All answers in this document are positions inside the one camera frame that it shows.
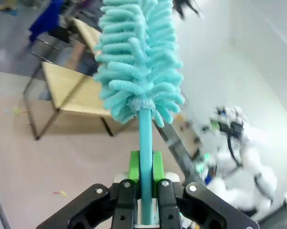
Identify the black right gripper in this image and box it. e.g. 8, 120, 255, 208
219, 118, 244, 139

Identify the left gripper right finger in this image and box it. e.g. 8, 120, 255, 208
153, 151, 258, 229

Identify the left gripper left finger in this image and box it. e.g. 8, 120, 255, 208
37, 150, 142, 229

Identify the teal microfibre duster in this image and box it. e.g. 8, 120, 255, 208
93, 0, 185, 226

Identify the wooden shelf rack black frame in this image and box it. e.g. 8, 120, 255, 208
22, 16, 139, 141

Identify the black chair base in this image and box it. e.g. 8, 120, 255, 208
174, 0, 203, 20

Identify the thin black camera cable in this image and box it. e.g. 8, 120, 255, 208
225, 133, 244, 167

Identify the aluminium frame beam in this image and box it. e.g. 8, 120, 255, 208
155, 116, 207, 186

